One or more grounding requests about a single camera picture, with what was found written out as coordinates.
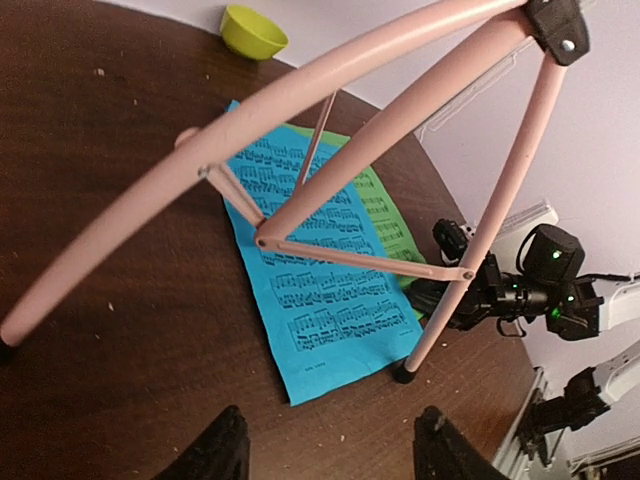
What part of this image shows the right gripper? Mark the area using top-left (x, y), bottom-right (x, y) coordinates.
top-left (409, 254), bottom-right (503, 330)

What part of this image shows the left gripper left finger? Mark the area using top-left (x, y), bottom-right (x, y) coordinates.
top-left (154, 405), bottom-right (250, 480)

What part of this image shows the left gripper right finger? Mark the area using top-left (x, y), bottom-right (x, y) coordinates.
top-left (413, 405), bottom-right (508, 480)

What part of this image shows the green sheet music paper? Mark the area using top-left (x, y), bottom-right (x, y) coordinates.
top-left (283, 124), bottom-right (427, 291)

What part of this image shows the pink music stand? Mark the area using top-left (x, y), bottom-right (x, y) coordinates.
top-left (1, 1), bottom-right (590, 384)

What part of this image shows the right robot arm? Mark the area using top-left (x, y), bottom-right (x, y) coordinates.
top-left (448, 224), bottom-right (639, 456)

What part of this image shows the white metronome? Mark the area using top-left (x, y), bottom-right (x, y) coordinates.
top-left (492, 200), bottom-right (559, 252)

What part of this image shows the yellow-green plastic bowl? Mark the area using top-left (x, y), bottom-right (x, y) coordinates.
top-left (220, 4), bottom-right (289, 61)

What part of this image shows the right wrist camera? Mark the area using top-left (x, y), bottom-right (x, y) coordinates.
top-left (432, 218), bottom-right (475, 265)

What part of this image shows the aluminium front rail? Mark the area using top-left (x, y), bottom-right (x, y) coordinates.
top-left (492, 367), bottom-right (550, 479)

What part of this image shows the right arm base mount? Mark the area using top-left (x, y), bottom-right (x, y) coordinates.
top-left (533, 367), bottom-right (610, 435)

